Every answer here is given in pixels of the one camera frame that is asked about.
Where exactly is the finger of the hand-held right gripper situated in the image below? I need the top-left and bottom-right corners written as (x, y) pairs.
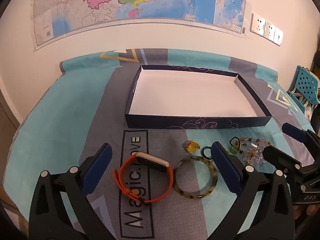
top-left (263, 145), bottom-right (309, 178)
top-left (282, 123), bottom-right (320, 145)

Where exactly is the colourful wall map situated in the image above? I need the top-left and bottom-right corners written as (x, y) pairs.
top-left (33, 0), bottom-right (247, 50)

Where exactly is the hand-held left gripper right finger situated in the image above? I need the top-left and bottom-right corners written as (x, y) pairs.
top-left (210, 141), bottom-right (297, 240)

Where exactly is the tortoiseshell bangle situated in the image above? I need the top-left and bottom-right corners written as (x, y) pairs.
top-left (174, 156), bottom-right (218, 200)

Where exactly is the white wall socket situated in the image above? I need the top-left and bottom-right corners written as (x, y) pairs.
top-left (251, 13), bottom-right (266, 36)
top-left (265, 20), bottom-right (275, 40)
top-left (273, 26), bottom-right (284, 46)

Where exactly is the person's right hand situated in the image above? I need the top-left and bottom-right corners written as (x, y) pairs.
top-left (293, 204), bottom-right (320, 219)

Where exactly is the navy blue shallow cardboard box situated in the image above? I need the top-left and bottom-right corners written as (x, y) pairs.
top-left (124, 65), bottom-right (272, 130)

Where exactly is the dark green ring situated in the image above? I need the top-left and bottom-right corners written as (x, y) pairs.
top-left (201, 146), bottom-right (213, 159)

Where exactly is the black hair tie green bead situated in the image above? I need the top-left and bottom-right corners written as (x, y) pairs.
top-left (229, 137), bottom-right (247, 155)

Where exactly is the teal perforated plastic chair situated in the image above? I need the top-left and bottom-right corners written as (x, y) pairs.
top-left (286, 65), bottom-right (320, 120)

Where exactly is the amber yellow pendant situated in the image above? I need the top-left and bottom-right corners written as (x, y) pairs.
top-left (184, 141), bottom-right (201, 154)

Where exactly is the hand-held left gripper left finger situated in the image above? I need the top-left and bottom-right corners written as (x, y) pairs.
top-left (29, 143), bottom-right (118, 240)

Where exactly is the orange strap smartwatch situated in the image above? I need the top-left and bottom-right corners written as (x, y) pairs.
top-left (114, 152), bottom-right (173, 203)

